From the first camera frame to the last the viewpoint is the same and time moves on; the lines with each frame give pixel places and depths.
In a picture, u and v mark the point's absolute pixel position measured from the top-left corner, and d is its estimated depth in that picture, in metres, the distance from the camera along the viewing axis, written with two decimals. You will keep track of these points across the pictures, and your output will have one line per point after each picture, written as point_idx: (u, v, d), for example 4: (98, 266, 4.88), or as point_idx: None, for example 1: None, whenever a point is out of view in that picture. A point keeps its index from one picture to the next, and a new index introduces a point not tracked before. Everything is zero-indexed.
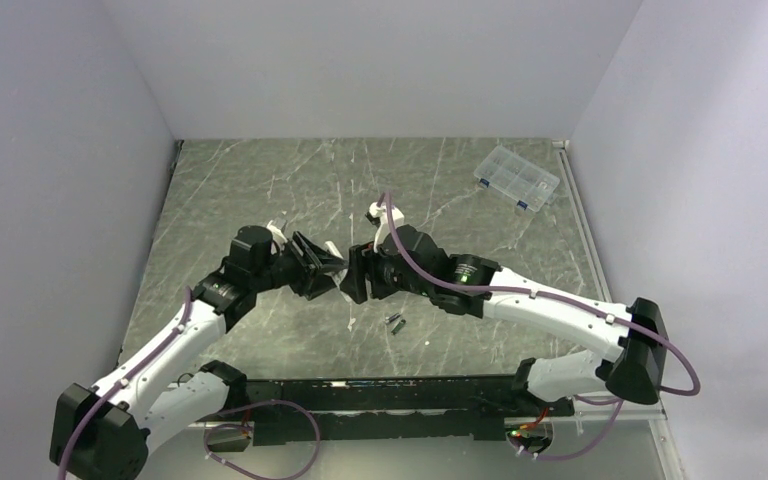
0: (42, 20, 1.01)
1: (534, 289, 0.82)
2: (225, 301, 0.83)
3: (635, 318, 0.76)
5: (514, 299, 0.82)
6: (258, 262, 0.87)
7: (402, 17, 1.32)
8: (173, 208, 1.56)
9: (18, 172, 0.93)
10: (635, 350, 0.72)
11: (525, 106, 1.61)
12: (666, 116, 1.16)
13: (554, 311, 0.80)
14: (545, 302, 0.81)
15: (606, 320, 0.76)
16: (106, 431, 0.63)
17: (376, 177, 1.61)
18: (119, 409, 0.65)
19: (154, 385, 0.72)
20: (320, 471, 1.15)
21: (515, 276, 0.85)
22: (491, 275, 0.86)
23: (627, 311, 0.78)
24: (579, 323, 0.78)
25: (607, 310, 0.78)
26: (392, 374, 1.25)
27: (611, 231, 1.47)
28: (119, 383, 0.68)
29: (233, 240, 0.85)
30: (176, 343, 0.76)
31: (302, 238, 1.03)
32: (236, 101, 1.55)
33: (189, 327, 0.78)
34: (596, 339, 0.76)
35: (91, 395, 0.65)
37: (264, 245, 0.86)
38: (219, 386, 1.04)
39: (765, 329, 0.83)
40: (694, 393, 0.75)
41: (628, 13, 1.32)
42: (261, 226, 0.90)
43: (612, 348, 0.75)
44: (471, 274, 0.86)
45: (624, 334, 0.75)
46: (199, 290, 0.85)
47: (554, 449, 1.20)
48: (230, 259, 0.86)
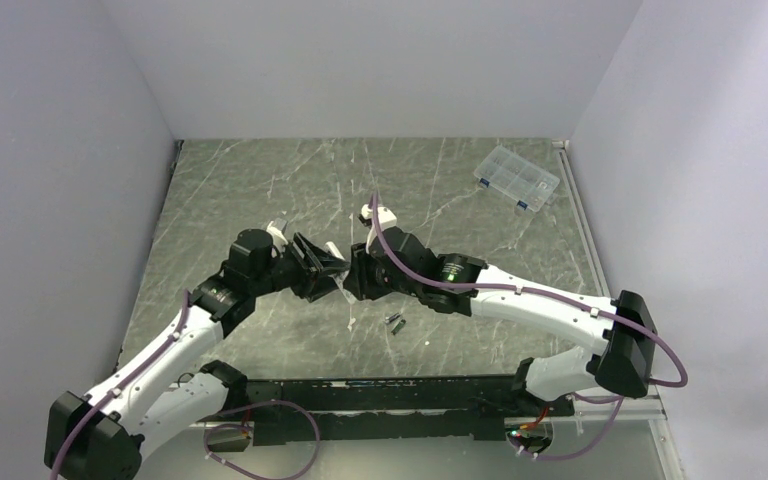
0: (42, 20, 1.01)
1: (520, 286, 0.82)
2: (223, 307, 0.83)
3: (620, 311, 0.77)
5: (500, 295, 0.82)
6: (257, 266, 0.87)
7: (402, 17, 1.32)
8: (173, 208, 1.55)
9: (18, 173, 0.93)
10: (619, 342, 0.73)
11: (525, 106, 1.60)
12: (666, 117, 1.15)
13: (541, 307, 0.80)
14: (531, 296, 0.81)
15: (591, 313, 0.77)
16: (95, 441, 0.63)
17: (377, 177, 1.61)
18: (109, 420, 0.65)
19: (148, 393, 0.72)
20: (320, 471, 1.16)
21: (501, 272, 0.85)
22: (477, 273, 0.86)
23: (612, 304, 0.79)
24: (565, 318, 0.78)
25: (592, 304, 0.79)
26: (392, 374, 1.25)
27: (610, 231, 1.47)
28: (112, 393, 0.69)
29: (232, 244, 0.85)
30: (170, 351, 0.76)
31: (303, 239, 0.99)
32: (236, 101, 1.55)
33: (184, 334, 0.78)
34: (583, 333, 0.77)
35: (84, 404, 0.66)
37: (264, 250, 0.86)
38: (219, 388, 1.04)
39: (765, 330, 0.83)
40: (682, 384, 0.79)
41: (628, 13, 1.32)
42: (263, 229, 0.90)
43: (597, 341, 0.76)
44: (457, 273, 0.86)
45: (610, 326, 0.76)
46: (197, 294, 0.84)
47: (554, 448, 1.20)
48: (230, 263, 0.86)
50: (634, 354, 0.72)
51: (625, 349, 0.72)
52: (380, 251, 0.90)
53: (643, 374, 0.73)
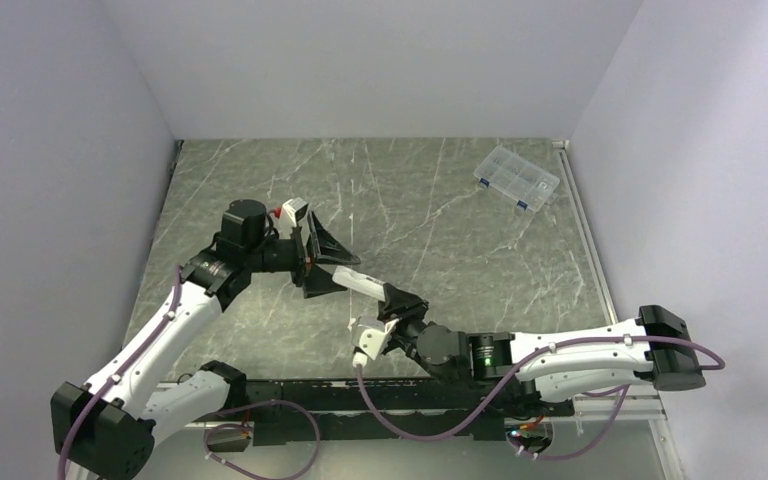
0: (42, 20, 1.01)
1: (553, 344, 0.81)
2: (217, 279, 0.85)
3: (648, 329, 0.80)
5: (540, 359, 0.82)
6: (250, 236, 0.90)
7: (402, 16, 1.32)
8: (173, 208, 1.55)
9: (18, 171, 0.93)
10: (668, 358, 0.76)
11: (525, 106, 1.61)
12: (665, 117, 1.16)
13: (581, 354, 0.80)
14: (566, 350, 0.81)
15: (627, 344, 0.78)
16: (102, 429, 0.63)
17: (377, 177, 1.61)
18: (113, 406, 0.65)
19: (150, 375, 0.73)
20: (320, 471, 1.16)
21: (529, 338, 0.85)
22: (508, 346, 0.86)
23: (639, 326, 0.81)
24: (606, 355, 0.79)
25: (623, 334, 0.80)
26: (391, 375, 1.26)
27: (610, 231, 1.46)
28: (111, 380, 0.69)
29: (224, 214, 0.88)
30: (167, 331, 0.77)
31: (314, 222, 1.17)
32: (236, 102, 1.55)
33: (179, 312, 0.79)
34: (627, 363, 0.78)
35: (85, 393, 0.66)
37: (256, 219, 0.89)
38: (219, 383, 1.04)
39: (766, 330, 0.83)
40: (721, 365, 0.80)
41: (628, 13, 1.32)
42: (253, 200, 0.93)
43: (644, 365, 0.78)
44: (492, 357, 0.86)
45: (647, 348, 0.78)
46: (189, 269, 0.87)
47: (554, 449, 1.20)
48: (222, 234, 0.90)
50: (681, 362, 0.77)
51: (675, 361, 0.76)
52: (437, 358, 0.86)
53: (689, 369, 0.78)
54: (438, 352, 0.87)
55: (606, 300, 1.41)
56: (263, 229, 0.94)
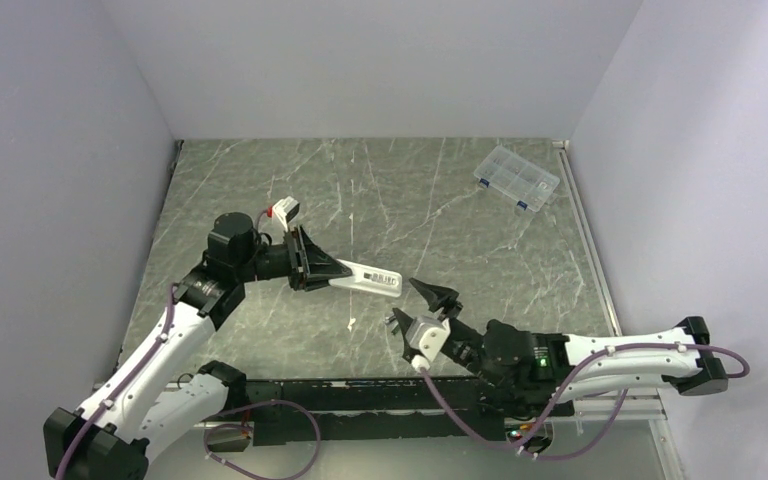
0: (42, 20, 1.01)
1: (611, 347, 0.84)
2: (211, 299, 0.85)
3: (696, 338, 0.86)
5: (596, 362, 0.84)
6: (239, 254, 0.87)
7: (402, 17, 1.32)
8: (173, 208, 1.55)
9: (18, 171, 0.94)
10: (716, 366, 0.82)
11: (525, 106, 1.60)
12: (666, 118, 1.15)
13: (637, 359, 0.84)
14: (623, 353, 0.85)
15: (680, 351, 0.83)
16: (94, 455, 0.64)
17: (376, 177, 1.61)
18: (106, 432, 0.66)
19: (143, 398, 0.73)
20: (320, 471, 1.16)
21: (582, 341, 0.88)
22: (562, 348, 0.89)
23: (685, 335, 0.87)
24: (660, 360, 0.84)
25: (674, 341, 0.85)
26: (391, 375, 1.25)
27: (610, 230, 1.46)
28: (105, 405, 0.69)
29: (210, 234, 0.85)
30: (161, 353, 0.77)
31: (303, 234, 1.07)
32: (236, 101, 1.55)
33: (172, 334, 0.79)
34: (677, 368, 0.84)
35: (77, 419, 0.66)
37: (243, 236, 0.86)
38: (219, 388, 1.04)
39: (767, 331, 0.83)
40: (745, 371, 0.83)
41: (629, 12, 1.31)
42: (238, 214, 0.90)
43: (692, 370, 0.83)
44: (547, 358, 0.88)
45: (697, 356, 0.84)
46: (182, 289, 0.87)
47: (554, 448, 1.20)
48: (210, 253, 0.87)
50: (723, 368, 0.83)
51: (721, 369, 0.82)
52: (509, 359, 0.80)
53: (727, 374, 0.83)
54: (509, 353, 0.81)
55: (606, 300, 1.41)
56: (252, 243, 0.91)
